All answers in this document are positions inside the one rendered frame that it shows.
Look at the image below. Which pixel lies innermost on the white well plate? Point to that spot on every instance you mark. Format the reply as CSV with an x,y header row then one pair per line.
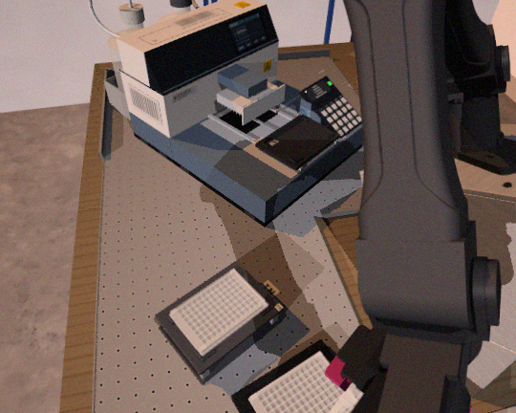
x,y
348,400
228,298
291,388

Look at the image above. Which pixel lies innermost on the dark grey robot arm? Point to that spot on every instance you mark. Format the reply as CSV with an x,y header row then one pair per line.
x,y
416,248

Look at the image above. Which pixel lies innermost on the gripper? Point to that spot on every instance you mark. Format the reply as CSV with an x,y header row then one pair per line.
x,y
354,354

